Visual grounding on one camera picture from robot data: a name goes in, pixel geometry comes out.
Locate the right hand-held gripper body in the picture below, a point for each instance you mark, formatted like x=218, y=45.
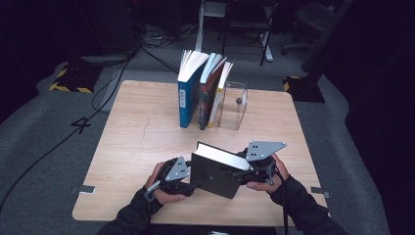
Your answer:
x=261, y=150

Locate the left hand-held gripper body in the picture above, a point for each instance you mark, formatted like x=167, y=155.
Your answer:
x=177, y=171

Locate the black hardcover book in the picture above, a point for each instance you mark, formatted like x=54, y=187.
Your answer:
x=215, y=176

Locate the clear acrylic book stand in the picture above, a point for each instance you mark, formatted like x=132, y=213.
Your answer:
x=235, y=112

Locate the yellow paperback book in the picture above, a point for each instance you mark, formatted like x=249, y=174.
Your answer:
x=218, y=104

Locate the person's left hand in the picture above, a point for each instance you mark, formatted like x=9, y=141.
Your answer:
x=163, y=196

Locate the person's right hand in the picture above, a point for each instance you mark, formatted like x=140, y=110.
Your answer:
x=281, y=174

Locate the blue book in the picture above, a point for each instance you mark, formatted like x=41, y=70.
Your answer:
x=186, y=104

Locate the gray tape piece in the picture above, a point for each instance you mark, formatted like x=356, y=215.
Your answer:
x=319, y=192
x=84, y=189

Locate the red book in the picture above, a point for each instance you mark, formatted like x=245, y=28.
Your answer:
x=207, y=98

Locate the white desk leg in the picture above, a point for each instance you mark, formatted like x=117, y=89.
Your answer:
x=199, y=29
x=267, y=49

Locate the black office chair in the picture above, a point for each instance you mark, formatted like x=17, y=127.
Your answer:
x=310, y=23

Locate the dark equipment stand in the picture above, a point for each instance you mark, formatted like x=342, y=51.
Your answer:
x=107, y=29

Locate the yellow black striped base plate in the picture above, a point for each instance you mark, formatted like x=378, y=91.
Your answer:
x=75, y=80
x=305, y=91

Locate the black slanted stand post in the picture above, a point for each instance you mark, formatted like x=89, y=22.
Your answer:
x=323, y=45

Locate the black metal frame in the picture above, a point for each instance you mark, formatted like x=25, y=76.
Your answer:
x=248, y=24

